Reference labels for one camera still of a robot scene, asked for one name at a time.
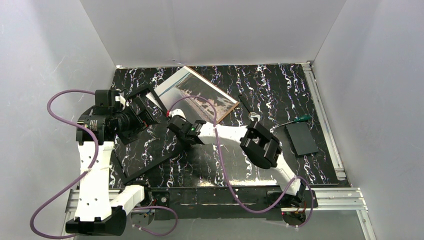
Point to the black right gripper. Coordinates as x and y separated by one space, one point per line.
176 124

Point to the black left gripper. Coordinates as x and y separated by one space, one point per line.
139 112

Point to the black picture frame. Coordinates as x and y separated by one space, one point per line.
138 151

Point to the photo with backing board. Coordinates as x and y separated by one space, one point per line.
197 97

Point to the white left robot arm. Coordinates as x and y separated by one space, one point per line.
96 214

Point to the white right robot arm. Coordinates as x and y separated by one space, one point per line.
260 146

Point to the adjustable wrench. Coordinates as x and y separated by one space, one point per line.
253 116

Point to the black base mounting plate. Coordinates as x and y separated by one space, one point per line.
218 202

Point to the black rectangular pad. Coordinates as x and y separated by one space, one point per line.
301 138

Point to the green handled screwdriver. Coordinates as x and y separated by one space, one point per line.
300 119

